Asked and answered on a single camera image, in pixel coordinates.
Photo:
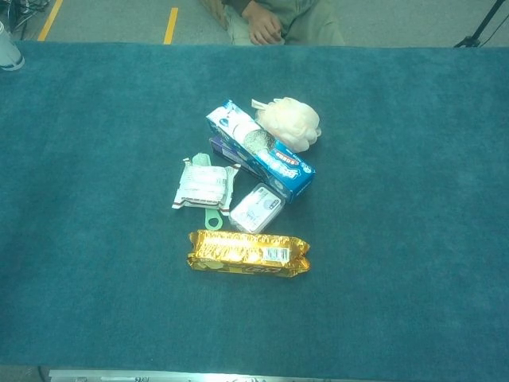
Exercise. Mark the small clear purple case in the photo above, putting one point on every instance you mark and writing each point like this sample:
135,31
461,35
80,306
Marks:
256,209

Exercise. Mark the blue cookie box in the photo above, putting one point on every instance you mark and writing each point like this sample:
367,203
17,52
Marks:
286,171

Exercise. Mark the purple toothpaste box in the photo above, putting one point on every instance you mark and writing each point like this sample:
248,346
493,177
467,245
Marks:
222,153

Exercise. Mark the white sachet packet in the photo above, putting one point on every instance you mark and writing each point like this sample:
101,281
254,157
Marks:
203,185

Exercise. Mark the gold foil biscuit pack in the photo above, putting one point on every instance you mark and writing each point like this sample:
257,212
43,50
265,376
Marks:
246,254

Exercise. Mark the pink mesh bath pouf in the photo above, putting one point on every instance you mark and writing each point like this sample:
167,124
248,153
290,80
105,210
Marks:
290,121

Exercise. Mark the green plastic handle tool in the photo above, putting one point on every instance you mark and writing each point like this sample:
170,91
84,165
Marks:
209,215

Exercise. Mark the teal felt table cover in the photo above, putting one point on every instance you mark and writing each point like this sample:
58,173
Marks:
397,238

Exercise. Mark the seated person in khaki clothes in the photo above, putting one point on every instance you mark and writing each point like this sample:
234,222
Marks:
302,20

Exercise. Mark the black tripod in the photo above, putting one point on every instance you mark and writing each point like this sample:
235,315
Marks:
471,40

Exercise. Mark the aluminium table edge rail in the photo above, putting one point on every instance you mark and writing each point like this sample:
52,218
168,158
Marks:
119,376

